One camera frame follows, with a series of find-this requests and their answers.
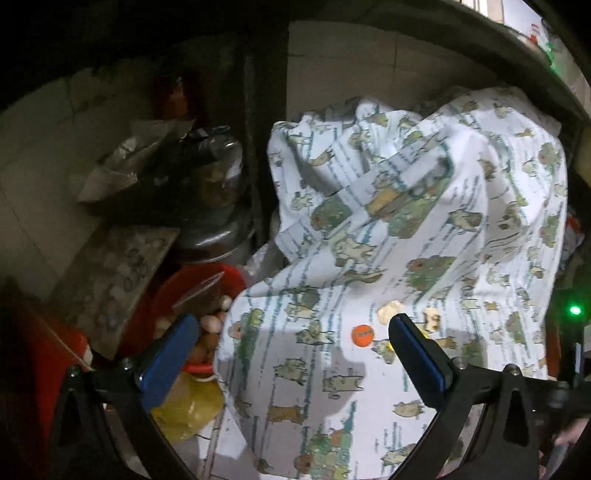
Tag steel pot under counter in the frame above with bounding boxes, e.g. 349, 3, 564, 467
173, 203, 256, 265

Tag red plastic basin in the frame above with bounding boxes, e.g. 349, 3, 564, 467
117, 263, 248, 376

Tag person's right hand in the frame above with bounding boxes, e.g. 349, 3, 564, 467
551, 418, 590, 468

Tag printed animal pattern cloth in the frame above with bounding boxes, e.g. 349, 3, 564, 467
215, 85, 570, 480

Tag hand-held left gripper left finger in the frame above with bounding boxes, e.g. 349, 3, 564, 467
48, 314, 200, 480

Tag dark red bottle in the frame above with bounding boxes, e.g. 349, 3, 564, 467
156, 69, 200, 121

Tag crumpled clear plastic bags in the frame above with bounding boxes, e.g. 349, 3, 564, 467
76, 117, 195, 205

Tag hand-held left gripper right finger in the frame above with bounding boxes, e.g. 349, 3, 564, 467
388, 314, 541, 480

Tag pile of eggs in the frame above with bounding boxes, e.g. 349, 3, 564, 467
154, 295, 234, 366

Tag yellow plastic bag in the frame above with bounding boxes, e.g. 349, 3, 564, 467
150, 371, 227, 442

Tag grey stone slab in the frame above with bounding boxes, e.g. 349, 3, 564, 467
48, 225, 181, 361

